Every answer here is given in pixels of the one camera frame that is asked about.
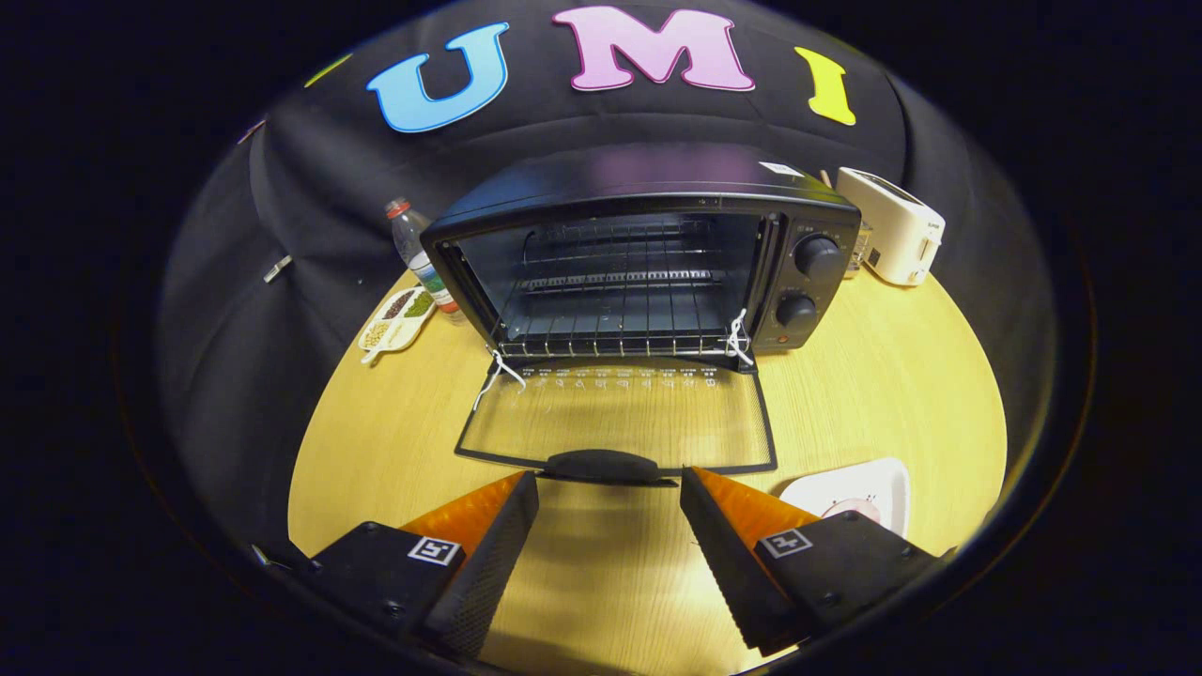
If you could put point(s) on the black toaster oven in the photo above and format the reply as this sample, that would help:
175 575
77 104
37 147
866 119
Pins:
657 178

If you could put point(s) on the silver cloth clip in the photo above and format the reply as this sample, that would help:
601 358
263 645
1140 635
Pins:
278 268

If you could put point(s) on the white square plate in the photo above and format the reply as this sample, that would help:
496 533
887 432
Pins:
878 479

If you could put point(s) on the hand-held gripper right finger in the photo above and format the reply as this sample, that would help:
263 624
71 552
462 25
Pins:
732 573

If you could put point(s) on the white bread toaster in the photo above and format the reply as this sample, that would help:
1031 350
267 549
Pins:
892 230

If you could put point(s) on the white divided snack tray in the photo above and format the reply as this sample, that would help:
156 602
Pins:
399 319

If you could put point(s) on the pink round food slice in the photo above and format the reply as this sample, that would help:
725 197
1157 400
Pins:
855 509

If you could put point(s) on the pink cloth clip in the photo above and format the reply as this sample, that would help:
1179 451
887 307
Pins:
252 130

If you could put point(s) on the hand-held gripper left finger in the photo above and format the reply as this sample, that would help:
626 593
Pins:
484 582

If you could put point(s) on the black backdrop cloth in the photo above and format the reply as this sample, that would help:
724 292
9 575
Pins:
310 188

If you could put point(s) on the clear plastic water bottle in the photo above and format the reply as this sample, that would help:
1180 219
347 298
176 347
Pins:
413 249

